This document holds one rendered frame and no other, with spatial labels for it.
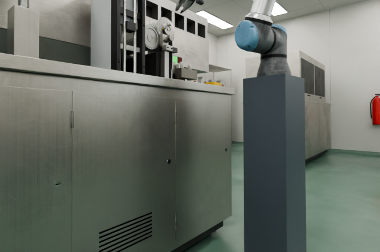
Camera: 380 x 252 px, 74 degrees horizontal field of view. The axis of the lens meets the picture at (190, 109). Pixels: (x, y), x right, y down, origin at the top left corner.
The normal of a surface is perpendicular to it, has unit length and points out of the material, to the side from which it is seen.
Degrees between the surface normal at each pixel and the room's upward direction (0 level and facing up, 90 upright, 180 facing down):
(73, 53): 90
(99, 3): 90
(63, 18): 90
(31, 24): 90
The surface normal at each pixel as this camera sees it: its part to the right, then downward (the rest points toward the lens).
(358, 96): -0.65, -0.01
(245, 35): -0.84, 0.11
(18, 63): 0.76, -0.01
